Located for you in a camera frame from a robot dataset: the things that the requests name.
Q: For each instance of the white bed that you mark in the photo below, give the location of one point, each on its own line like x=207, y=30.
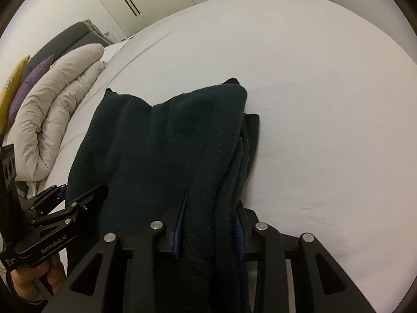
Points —
x=325, y=120

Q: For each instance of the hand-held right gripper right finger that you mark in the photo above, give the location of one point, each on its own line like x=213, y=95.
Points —
x=239, y=231

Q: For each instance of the dark green fleece garment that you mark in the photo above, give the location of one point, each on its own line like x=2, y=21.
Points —
x=156, y=143

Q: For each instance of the beige padded duvet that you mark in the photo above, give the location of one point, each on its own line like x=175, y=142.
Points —
x=55, y=97

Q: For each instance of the white pillow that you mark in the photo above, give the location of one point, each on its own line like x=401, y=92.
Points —
x=114, y=50

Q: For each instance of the purple pillow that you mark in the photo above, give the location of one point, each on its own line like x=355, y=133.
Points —
x=32, y=76

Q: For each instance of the grey headboard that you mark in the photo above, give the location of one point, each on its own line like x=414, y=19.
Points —
x=65, y=40

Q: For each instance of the yellow pillow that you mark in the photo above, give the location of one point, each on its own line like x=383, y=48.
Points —
x=11, y=88

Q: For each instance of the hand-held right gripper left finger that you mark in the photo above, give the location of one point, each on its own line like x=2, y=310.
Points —
x=178, y=231

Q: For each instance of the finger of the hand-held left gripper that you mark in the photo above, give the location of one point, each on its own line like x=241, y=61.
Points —
x=81, y=207
x=45, y=200

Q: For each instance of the person's left hand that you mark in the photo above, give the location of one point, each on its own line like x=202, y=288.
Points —
x=29, y=280

